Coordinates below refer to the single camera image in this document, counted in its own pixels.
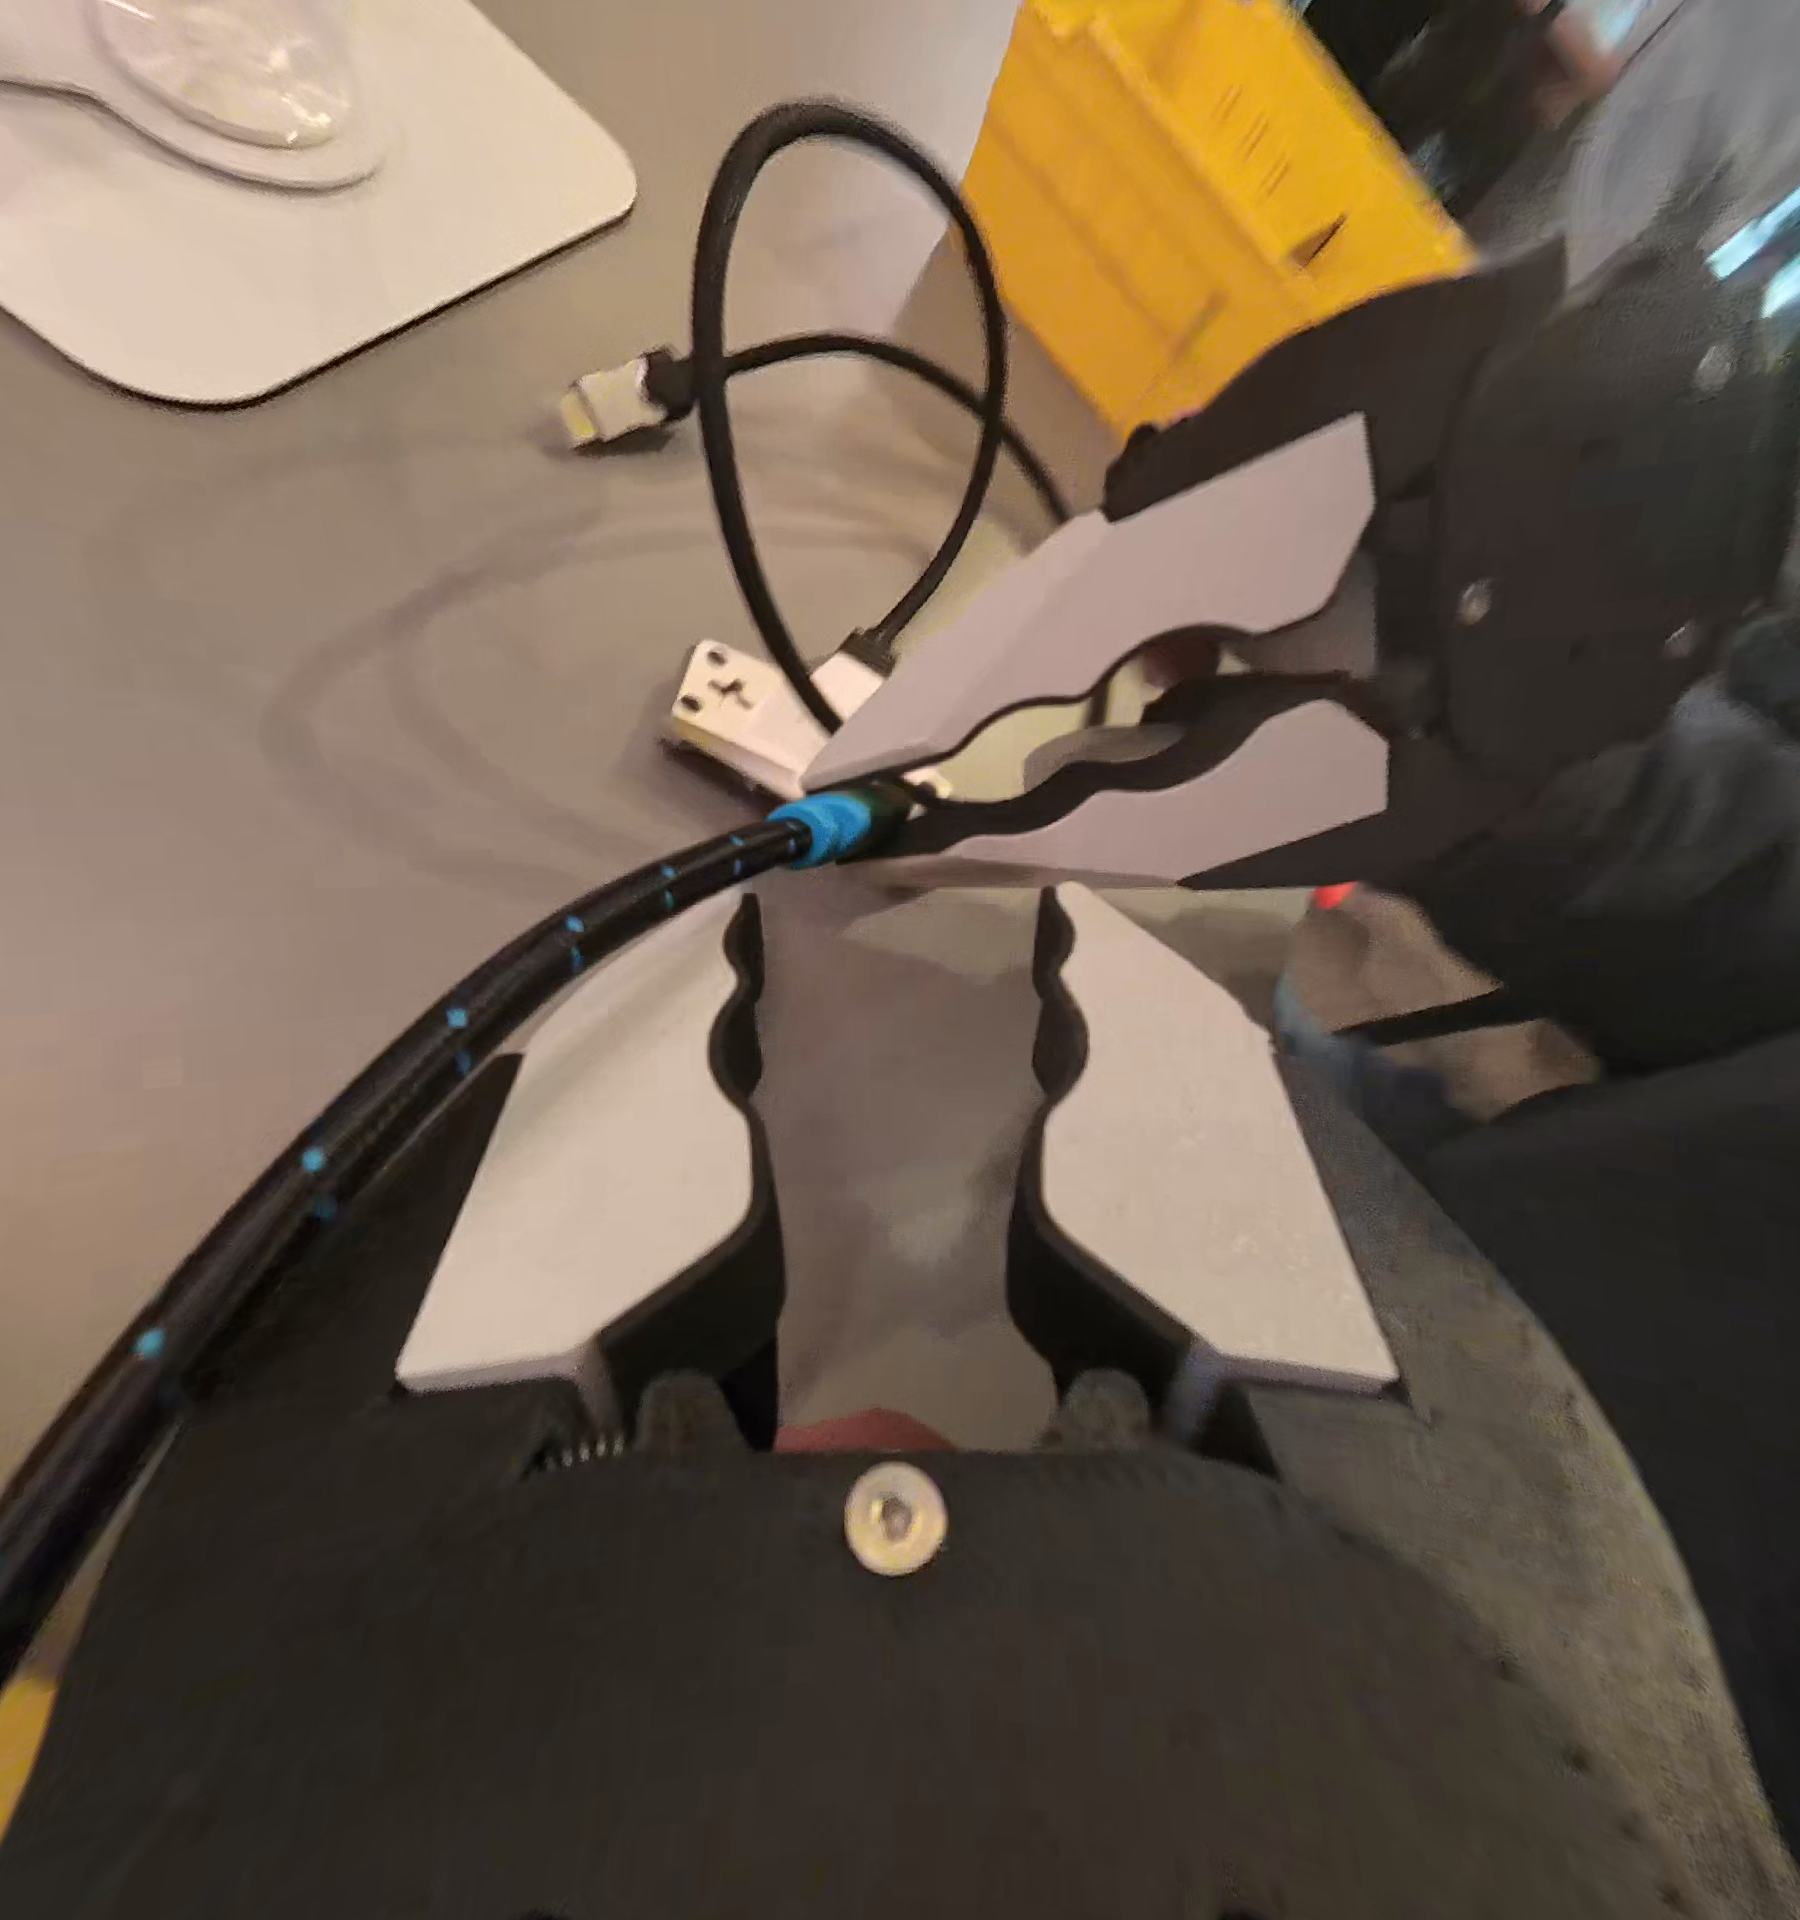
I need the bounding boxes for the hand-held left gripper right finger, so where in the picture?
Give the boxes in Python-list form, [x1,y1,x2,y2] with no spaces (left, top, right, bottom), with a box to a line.
[1005,880,1403,1400]

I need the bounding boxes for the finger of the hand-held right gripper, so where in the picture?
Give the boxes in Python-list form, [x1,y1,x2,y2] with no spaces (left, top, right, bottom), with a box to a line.
[891,675,1397,894]
[798,412,1393,799]

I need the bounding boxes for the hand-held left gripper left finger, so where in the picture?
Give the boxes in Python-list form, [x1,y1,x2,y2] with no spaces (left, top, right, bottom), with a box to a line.
[394,896,786,1397]

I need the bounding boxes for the black blue braided hdmi cable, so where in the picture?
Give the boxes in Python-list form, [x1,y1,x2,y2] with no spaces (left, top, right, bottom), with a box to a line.
[0,791,935,1792]

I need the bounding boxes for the yellow plastic bin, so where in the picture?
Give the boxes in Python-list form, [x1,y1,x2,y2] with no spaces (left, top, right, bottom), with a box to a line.
[955,0,1476,440]

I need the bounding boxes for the person's right forearm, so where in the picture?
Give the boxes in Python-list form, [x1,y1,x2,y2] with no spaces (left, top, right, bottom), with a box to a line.
[1418,614,1800,1073]

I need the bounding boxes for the person's dark trousers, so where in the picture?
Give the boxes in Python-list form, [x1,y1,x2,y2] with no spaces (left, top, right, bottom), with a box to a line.
[1418,1019,1800,1920]

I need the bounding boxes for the clear plastic packaging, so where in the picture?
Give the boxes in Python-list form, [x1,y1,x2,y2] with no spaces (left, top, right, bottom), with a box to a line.
[0,0,389,191]

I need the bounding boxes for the black cable with silver plugs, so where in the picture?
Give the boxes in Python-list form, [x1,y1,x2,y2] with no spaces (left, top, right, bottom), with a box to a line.
[552,100,1077,738]

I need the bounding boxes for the white rounded base plate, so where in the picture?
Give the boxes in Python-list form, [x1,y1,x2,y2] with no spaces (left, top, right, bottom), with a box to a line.
[0,0,639,410]

